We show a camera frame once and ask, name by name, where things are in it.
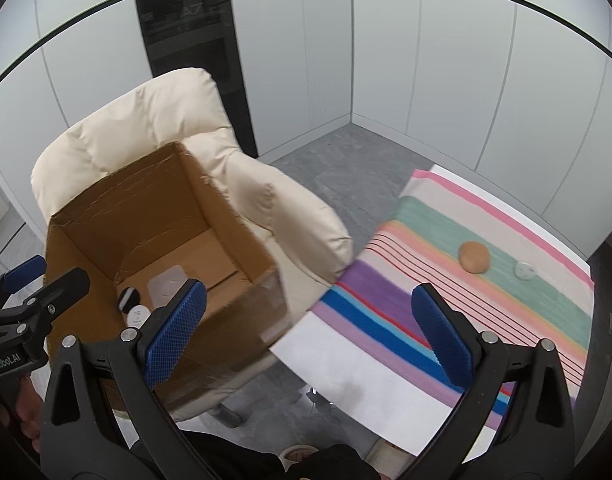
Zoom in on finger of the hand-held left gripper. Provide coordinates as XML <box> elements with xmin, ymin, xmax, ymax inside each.
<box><xmin>21</xmin><ymin>267</ymin><xmax>91</xmax><ymax>333</ymax></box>
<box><xmin>0</xmin><ymin>255</ymin><xmax>47</xmax><ymax>306</ymax></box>

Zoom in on light slipper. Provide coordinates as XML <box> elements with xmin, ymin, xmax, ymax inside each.
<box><xmin>278</xmin><ymin>444</ymin><xmax>318</xmax><ymax>462</ymax></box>

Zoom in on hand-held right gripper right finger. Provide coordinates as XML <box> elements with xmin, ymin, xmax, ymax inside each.
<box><xmin>401</xmin><ymin>282</ymin><xmax>577</xmax><ymax>480</ymax></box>

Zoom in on brown round puff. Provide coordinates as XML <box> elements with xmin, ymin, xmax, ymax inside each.
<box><xmin>459</xmin><ymin>241</ymin><xmax>491</xmax><ymax>274</ymax></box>

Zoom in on cream padded armchair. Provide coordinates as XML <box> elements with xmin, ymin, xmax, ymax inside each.
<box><xmin>31</xmin><ymin>66</ymin><xmax>354</xmax><ymax>423</ymax></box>

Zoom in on black round compact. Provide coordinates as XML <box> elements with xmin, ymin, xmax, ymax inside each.
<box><xmin>117</xmin><ymin>287</ymin><xmax>142</xmax><ymax>313</ymax></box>

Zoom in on dark glass door panel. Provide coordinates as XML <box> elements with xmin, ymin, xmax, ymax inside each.
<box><xmin>131</xmin><ymin>0</ymin><xmax>259</xmax><ymax>158</ymax></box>

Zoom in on striped colourful blanket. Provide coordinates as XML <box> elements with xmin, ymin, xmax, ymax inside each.
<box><xmin>271</xmin><ymin>169</ymin><xmax>596</xmax><ymax>456</ymax></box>

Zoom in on white round jar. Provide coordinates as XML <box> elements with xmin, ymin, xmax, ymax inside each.
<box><xmin>127</xmin><ymin>305</ymin><xmax>152</xmax><ymax>329</ymax></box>

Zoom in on brown cardboard box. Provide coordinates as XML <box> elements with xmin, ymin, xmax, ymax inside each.
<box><xmin>45</xmin><ymin>141</ymin><xmax>293</xmax><ymax>408</ymax></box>

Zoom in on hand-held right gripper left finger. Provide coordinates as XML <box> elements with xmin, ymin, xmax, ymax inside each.
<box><xmin>40</xmin><ymin>280</ymin><xmax>208</xmax><ymax>480</ymax></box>

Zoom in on clear plastic container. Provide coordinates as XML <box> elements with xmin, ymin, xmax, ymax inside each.
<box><xmin>147</xmin><ymin>266</ymin><xmax>189</xmax><ymax>308</ymax></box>

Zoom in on person's black trouser legs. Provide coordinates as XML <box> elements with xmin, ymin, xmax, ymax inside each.
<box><xmin>131</xmin><ymin>430</ymin><xmax>382</xmax><ymax>480</ymax></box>

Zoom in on person's left hand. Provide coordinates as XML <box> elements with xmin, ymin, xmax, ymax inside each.
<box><xmin>13</xmin><ymin>377</ymin><xmax>44</xmax><ymax>453</ymax></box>

